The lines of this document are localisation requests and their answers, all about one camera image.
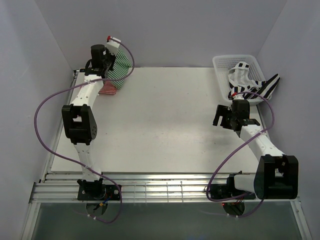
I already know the green white striped tank top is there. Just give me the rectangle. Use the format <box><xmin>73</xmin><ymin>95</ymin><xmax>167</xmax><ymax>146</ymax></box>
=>
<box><xmin>107</xmin><ymin>49</ymin><xmax>132</xmax><ymax>90</ymax></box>

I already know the red white striped tank top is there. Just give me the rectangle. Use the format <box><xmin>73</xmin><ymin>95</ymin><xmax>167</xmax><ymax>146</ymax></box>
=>
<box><xmin>98</xmin><ymin>81</ymin><xmax>117</xmax><ymax>96</ymax></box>

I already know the black white striped tank top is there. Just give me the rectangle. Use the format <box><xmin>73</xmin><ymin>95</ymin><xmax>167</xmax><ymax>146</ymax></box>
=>
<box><xmin>227</xmin><ymin>61</ymin><xmax>281</xmax><ymax>100</ymax></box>

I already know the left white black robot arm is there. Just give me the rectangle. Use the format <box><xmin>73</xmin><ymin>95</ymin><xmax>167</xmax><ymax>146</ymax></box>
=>
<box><xmin>61</xmin><ymin>42</ymin><xmax>120</xmax><ymax>200</ymax></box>

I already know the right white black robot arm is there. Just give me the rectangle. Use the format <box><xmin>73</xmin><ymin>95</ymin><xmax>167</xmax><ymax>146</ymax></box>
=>
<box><xmin>208</xmin><ymin>99</ymin><xmax>299</xmax><ymax>202</ymax></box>

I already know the white plastic basket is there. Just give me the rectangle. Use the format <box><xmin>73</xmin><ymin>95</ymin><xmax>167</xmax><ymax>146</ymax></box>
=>
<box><xmin>212</xmin><ymin>54</ymin><xmax>266</xmax><ymax>106</ymax></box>

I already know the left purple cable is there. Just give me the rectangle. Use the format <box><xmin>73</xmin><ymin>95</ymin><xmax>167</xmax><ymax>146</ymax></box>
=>
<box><xmin>33</xmin><ymin>35</ymin><xmax>136</xmax><ymax>224</ymax></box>

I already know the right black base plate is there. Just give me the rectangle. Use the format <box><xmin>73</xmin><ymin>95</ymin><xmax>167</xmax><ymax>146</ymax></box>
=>
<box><xmin>209</xmin><ymin>183</ymin><xmax>256</xmax><ymax>200</ymax></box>

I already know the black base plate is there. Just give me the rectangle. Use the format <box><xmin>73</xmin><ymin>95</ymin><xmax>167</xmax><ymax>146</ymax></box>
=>
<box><xmin>209</xmin><ymin>183</ymin><xmax>256</xmax><ymax>200</ymax></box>
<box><xmin>77</xmin><ymin>184</ymin><xmax>120</xmax><ymax>202</ymax></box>

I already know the aluminium frame rail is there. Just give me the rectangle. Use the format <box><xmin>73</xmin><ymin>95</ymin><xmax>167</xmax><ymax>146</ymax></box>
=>
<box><xmin>29</xmin><ymin>172</ymin><xmax>301</xmax><ymax>204</ymax></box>

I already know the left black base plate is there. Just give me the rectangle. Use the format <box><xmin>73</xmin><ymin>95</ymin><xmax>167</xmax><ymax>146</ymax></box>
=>
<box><xmin>77</xmin><ymin>184</ymin><xmax>120</xmax><ymax>202</ymax></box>

